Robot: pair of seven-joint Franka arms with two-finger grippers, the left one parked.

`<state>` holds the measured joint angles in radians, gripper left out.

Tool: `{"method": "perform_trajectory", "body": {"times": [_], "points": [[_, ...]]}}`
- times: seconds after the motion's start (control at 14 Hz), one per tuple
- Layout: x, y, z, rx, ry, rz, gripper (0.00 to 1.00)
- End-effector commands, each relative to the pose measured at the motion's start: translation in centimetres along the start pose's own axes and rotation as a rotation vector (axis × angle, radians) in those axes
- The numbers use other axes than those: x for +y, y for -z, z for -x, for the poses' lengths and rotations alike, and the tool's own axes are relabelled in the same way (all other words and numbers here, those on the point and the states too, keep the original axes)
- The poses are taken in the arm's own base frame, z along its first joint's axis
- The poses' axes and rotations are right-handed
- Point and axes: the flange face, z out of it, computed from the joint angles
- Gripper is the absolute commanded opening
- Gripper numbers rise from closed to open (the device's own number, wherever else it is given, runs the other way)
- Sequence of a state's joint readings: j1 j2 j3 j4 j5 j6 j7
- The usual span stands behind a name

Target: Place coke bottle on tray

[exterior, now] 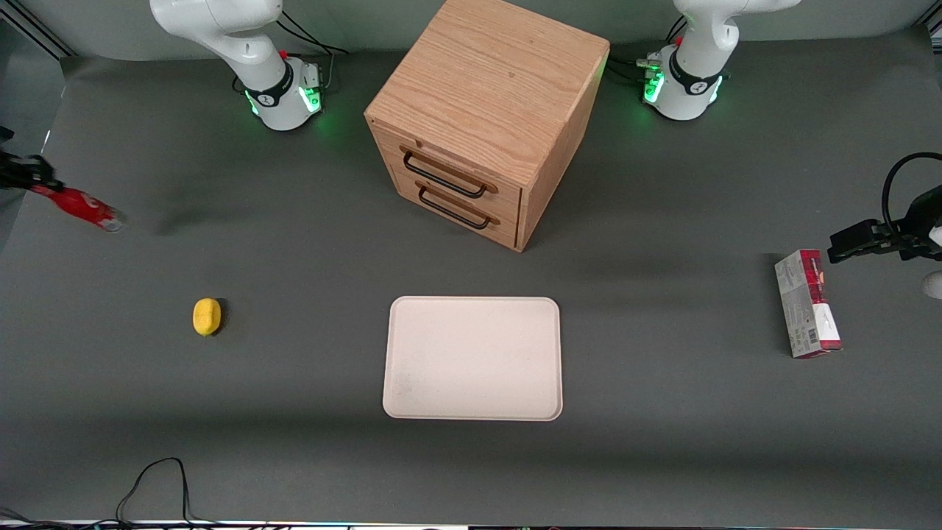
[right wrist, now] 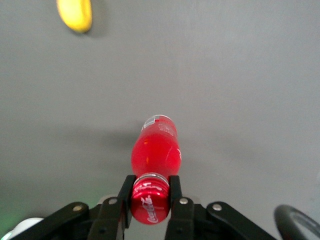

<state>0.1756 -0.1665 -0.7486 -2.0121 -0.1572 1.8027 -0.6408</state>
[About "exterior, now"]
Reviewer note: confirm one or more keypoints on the red plaid cardboard box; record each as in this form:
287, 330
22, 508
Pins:
806, 309

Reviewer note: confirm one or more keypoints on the wooden drawer cabinet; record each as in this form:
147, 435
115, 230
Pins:
486, 81

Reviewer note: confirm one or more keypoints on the black frame rail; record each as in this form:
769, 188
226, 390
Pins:
37, 29

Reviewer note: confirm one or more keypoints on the yellow lemon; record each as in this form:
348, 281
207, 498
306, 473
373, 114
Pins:
207, 316

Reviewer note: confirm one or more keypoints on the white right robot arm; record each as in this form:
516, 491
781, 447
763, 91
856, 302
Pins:
243, 44

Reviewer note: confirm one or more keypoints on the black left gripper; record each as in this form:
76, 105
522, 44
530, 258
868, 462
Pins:
915, 230

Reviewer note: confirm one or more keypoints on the red coke bottle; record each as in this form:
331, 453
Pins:
77, 204

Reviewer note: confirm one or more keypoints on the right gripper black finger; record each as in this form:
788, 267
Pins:
26, 166
22, 183

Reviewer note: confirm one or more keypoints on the cream plastic tray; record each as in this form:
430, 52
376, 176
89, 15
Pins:
472, 359

